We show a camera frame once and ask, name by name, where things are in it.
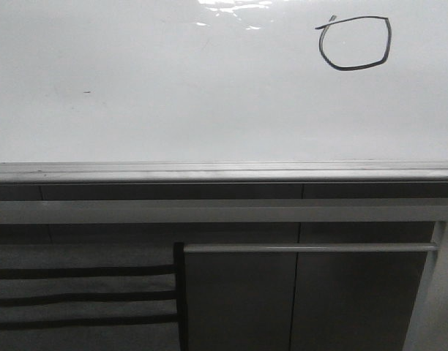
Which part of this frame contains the white whiteboard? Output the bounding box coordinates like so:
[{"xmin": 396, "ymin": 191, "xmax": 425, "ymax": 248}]
[{"xmin": 0, "ymin": 1, "xmax": 448, "ymax": 184}]

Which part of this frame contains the black slatted chair back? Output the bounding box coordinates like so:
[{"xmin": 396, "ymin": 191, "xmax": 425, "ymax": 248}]
[{"xmin": 0, "ymin": 244, "xmax": 188, "ymax": 350}]

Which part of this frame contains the grey whiteboard stand frame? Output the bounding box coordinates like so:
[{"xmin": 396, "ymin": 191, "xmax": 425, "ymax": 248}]
[{"xmin": 0, "ymin": 198, "xmax": 448, "ymax": 350}]

